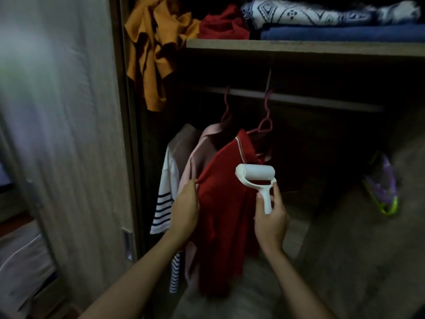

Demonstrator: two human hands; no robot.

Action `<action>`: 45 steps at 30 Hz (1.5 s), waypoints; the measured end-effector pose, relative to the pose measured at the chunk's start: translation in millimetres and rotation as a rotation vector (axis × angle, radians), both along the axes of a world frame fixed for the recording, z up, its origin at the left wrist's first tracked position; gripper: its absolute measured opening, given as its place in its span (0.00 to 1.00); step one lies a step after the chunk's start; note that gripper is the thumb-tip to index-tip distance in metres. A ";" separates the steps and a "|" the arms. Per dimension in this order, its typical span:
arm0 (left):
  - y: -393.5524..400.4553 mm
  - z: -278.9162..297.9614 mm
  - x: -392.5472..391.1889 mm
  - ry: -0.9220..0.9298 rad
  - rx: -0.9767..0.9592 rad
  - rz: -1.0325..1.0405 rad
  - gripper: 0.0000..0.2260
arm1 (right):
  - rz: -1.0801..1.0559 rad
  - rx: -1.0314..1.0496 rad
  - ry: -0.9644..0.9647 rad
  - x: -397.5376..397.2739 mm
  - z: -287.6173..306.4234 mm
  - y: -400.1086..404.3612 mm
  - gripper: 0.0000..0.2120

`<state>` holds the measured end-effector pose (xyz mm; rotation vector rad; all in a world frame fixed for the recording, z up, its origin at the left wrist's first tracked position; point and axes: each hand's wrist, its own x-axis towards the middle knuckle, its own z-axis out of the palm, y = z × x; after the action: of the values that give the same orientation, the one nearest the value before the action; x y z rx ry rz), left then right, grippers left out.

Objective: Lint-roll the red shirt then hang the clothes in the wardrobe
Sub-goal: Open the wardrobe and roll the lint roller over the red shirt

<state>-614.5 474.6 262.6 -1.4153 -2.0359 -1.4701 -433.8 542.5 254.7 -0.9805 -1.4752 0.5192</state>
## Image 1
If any pink shirt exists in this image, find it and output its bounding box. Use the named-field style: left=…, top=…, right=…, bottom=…
left=178, top=121, right=233, bottom=283

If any person's right hand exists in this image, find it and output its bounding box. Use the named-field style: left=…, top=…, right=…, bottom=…
left=254, top=182, right=290, bottom=253

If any wooden wardrobe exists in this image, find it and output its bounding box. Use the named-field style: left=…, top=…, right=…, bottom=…
left=0, top=0, right=425, bottom=319

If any white navy striped shirt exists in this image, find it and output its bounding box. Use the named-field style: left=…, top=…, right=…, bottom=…
left=150, top=124, right=200, bottom=294

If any white patterned blanket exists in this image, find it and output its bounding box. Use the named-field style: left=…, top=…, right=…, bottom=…
left=241, top=0, right=421, bottom=30

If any red polo shirt white trim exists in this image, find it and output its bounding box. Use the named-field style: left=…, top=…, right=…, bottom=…
left=191, top=129, right=276, bottom=298

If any metal recessed door handle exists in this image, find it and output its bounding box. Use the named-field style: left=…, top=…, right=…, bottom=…
left=121, top=227, right=137, bottom=263

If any grey bedding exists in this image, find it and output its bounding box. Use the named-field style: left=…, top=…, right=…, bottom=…
left=0, top=221, right=57, bottom=319

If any blue folded blanket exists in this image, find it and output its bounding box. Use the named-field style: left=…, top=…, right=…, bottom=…
left=260, top=23, right=425, bottom=43

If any person's left forearm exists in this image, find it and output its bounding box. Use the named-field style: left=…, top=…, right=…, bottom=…
left=78, top=229, right=186, bottom=319

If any orange shirt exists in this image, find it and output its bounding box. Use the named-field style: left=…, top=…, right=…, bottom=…
left=124, top=0, right=201, bottom=113

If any white lint roller handle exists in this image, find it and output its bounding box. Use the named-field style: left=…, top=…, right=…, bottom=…
left=236, top=175, right=278, bottom=215

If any purple and green hanging item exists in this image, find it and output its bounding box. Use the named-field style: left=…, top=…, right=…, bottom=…
left=362, top=152, right=399, bottom=216

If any person's left hand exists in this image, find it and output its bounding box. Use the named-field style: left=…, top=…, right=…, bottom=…
left=168, top=178, right=201, bottom=241

